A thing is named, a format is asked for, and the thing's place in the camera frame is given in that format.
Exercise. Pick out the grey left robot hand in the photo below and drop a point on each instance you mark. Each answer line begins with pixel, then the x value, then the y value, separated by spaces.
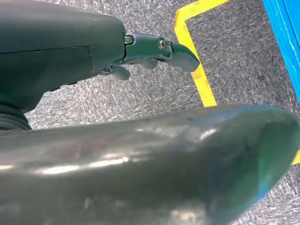
pixel 58 46

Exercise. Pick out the blue steel shelf rack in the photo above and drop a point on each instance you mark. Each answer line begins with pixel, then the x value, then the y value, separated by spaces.
pixel 286 31

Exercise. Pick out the yellow floor tape outline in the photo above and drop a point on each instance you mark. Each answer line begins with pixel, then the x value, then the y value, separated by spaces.
pixel 201 80

